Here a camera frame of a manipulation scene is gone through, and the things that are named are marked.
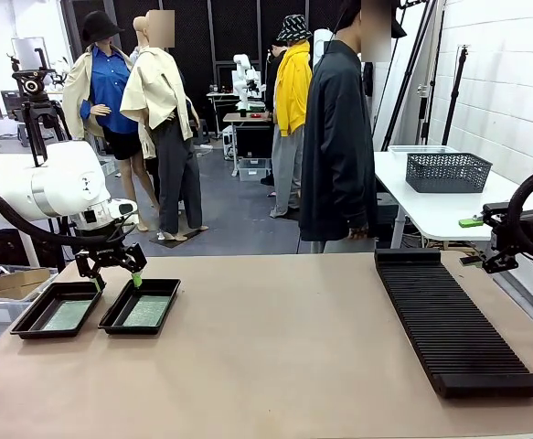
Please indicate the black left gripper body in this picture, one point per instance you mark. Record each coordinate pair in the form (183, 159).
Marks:
(106, 251)

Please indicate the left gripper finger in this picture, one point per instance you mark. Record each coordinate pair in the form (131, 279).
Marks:
(137, 267)
(93, 274)

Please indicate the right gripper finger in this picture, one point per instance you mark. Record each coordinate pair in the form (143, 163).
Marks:
(471, 222)
(499, 261)

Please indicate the green perforated circuit board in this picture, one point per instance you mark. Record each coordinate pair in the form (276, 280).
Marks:
(146, 312)
(67, 315)

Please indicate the black ESD tray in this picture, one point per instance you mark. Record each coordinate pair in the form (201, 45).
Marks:
(28, 320)
(115, 315)

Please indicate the small white robot arm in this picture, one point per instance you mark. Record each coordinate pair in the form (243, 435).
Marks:
(243, 87)

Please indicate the person right forearm dark sleeve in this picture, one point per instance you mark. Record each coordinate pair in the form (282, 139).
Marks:
(362, 206)

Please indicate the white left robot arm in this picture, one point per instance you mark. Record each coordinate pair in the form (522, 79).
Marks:
(65, 183)

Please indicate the person right hand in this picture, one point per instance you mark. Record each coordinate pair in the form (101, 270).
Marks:
(358, 233)

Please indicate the white table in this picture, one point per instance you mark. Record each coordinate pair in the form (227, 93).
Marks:
(430, 215)

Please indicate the grey plastic basket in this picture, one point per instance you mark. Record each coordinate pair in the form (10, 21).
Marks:
(449, 176)

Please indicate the brown cardboard box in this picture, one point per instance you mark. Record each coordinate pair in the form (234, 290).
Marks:
(19, 279)

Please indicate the black slotted board rack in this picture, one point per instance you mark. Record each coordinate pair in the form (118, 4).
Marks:
(453, 329)

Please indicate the clear plastic tray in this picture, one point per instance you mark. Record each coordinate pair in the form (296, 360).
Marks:
(403, 148)

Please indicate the black light stand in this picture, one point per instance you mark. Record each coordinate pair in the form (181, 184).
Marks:
(454, 96)

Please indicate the black slanted stand poles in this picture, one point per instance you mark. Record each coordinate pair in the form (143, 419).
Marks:
(396, 112)

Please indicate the clear storage box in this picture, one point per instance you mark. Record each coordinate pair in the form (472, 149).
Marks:
(253, 171)

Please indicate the person in dark jacket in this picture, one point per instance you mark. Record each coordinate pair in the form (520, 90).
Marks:
(334, 137)

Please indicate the mannequin blue shirt black hat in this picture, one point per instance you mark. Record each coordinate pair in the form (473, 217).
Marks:
(108, 87)

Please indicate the mannequin cream jacket grey trousers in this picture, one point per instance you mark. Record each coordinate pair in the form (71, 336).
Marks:
(156, 91)

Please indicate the black cabinet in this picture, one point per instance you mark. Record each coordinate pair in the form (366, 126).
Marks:
(254, 142)

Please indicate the wooden top workbench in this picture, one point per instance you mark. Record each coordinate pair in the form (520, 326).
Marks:
(248, 117)

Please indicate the grey panel screen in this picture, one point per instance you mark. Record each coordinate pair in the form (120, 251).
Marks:
(24, 52)

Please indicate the person in black clothes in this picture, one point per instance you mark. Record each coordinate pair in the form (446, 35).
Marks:
(270, 91)

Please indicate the mannequin yellow hoodie bucket hat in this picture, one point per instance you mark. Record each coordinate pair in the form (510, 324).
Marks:
(291, 91)

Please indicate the dark wall monitor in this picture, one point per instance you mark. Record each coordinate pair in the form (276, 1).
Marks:
(10, 100)

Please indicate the black camera tripod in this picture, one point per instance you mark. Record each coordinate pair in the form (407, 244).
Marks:
(33, 87)

